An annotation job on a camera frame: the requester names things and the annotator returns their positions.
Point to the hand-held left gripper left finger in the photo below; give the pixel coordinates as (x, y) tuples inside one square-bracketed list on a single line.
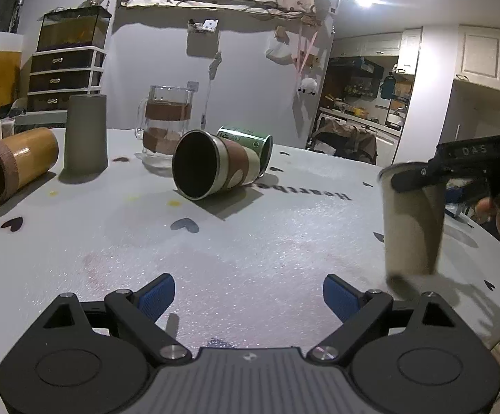
[(157, 296)]

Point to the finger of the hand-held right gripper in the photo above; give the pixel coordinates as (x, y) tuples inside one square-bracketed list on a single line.
[(422, 177)]

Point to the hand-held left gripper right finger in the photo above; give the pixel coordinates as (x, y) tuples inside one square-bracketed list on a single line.
[(340, 298)]

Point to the beige cup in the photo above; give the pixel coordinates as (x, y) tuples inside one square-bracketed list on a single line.
[(411, 233)]

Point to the metal cup with brown sleeve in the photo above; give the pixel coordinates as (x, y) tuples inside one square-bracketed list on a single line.
[(215, 166)]

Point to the green metal cup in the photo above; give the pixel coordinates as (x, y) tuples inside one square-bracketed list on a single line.
[(252, 140)]

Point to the grey cup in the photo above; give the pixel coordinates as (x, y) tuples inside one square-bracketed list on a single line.
[(86, 133)]

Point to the wooden cup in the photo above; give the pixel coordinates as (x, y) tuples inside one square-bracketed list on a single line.
[(25, 155)]

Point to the chair with brown cloth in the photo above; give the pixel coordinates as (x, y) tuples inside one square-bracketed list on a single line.
[(344, 138)]

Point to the heart-print tablecloth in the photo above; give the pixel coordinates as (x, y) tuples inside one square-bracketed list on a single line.
[(254, 246)]

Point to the kitchen shelf with jars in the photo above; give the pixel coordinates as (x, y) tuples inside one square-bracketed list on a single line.
[(357, 88)]

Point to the white plush toy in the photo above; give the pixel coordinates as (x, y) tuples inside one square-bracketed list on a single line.
[(307, 87)]

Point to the glass mug with brown bands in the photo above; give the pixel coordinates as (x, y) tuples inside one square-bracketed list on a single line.
[(168, 112)]

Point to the white plastic bag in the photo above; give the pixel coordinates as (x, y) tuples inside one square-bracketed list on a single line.
[(279, 49)]

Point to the dark plastic drawer cabinet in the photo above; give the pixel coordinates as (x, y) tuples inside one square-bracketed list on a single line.
[(64, 77)]

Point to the glass fish tank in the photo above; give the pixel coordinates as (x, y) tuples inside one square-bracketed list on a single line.
[(73, 30)]

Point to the white wall cabinet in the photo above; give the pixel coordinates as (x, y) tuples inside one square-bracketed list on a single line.
[(482, 56)]

